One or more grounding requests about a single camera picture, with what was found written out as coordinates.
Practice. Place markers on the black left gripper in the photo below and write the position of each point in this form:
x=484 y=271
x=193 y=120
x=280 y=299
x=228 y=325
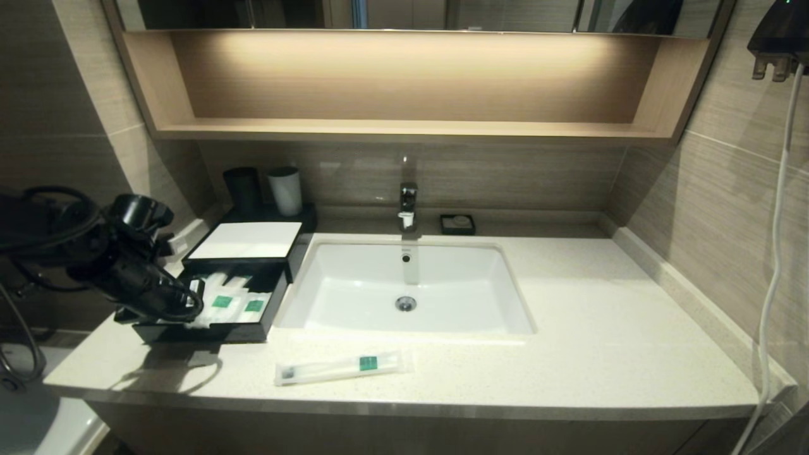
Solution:
x=133 y=278

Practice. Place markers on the black box drawer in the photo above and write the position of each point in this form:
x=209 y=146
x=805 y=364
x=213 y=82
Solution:
x=240 y=333

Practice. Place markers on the packaged toothbrush green label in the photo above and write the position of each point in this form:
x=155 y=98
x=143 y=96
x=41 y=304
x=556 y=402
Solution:
x=341 y=366

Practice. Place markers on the black cup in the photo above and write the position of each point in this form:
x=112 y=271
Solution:
x=241 y=188

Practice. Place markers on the grey white cup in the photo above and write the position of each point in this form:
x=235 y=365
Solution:
x=284 y=191

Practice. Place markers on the white sink basin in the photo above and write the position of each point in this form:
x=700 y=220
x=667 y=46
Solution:
x=354 y=297

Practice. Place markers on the white bathtub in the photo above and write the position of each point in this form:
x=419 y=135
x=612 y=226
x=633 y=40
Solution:
x=44 y=423

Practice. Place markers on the chrome sink drain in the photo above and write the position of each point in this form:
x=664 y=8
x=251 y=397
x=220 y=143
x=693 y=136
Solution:
x=406 y=304

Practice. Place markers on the chrome faucet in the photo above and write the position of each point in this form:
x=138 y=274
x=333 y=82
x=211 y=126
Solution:
x=408 y=198

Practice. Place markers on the black soap dish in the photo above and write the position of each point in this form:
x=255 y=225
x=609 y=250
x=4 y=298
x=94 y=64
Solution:
x=444 y=231

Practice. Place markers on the round soap bar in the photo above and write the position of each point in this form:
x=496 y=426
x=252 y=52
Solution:
x=458 y=221

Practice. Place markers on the mirror cabinet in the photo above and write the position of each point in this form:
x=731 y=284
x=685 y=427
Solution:
x=505 y=14

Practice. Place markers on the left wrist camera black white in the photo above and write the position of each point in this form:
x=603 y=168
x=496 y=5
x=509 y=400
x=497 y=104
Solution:
x=139 y=212

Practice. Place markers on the wooden wall shelf niche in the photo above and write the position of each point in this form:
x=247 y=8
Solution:
x=404 y=129

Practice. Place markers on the black wall hair dryer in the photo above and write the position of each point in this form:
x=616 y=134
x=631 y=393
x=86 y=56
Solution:
x=784 y=31

